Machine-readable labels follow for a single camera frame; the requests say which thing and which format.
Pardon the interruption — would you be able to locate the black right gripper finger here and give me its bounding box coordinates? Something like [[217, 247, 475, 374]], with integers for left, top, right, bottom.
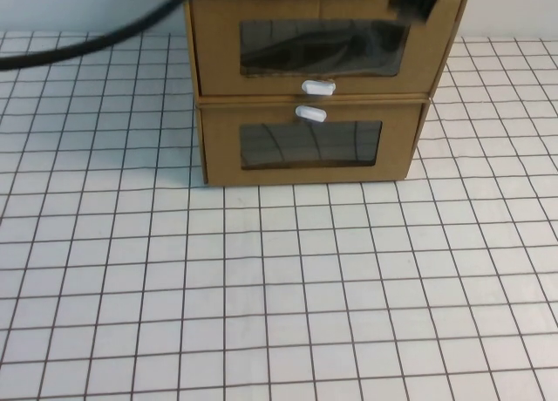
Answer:
[[415, 0, 451, 25]]

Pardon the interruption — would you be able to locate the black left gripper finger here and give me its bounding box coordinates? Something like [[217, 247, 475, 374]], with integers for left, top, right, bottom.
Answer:
[[387, 0, 424, 23]]

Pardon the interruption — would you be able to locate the cardboard drawer with window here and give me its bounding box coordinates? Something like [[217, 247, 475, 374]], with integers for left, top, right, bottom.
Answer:
[[201, 101, 427, 187], [191, 0, 463, 97]]

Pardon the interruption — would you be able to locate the brown cardboard drawer cabinet shell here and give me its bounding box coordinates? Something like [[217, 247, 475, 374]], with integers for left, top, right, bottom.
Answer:
[[183, 0, 473, 188]]

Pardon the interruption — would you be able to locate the white plastic drawer handle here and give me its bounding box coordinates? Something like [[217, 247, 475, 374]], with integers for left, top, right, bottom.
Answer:
[[294, 104, 328, 124], [301, 79, 338, 98]]

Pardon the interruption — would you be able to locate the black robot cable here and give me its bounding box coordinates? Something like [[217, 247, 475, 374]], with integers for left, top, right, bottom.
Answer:
[[0, 0, 207, 73]]

